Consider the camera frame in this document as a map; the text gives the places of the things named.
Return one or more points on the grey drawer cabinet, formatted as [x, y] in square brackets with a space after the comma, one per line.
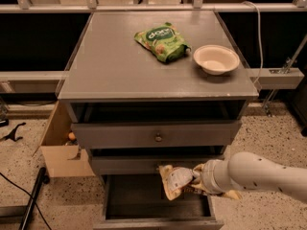
[113, 79]

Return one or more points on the black clamp tool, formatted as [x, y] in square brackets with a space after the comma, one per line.
[12, 135]

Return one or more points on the grey drawer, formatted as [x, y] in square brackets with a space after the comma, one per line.
[145, 164]
[155, 135]
[138, 202]

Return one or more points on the metal rail frame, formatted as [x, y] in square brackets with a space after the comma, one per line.
[147, 7]

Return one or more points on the orange ball in box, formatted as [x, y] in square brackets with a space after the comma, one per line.
[72, 136]

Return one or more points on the black bar on floor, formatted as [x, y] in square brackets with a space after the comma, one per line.
[41, 178]

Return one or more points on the brown chip bag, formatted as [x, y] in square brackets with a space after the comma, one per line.
[178, 180]

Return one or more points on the grey middle drawer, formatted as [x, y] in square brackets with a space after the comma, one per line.
[145, 164]

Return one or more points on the green snack bag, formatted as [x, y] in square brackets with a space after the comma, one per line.
[165, 42]

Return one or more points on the white paper bowl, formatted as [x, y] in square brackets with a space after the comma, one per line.
[216, 60]

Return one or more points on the grey bottom drawer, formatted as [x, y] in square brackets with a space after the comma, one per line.
[138, 202]

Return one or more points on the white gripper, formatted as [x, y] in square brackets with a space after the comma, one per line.
[207, 176]

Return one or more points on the grey top drawer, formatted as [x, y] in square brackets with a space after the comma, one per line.
[155, 135]

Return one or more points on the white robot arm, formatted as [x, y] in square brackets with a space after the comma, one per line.
[246, 171]

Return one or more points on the cardboard box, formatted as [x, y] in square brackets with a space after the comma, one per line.
[62, 159]

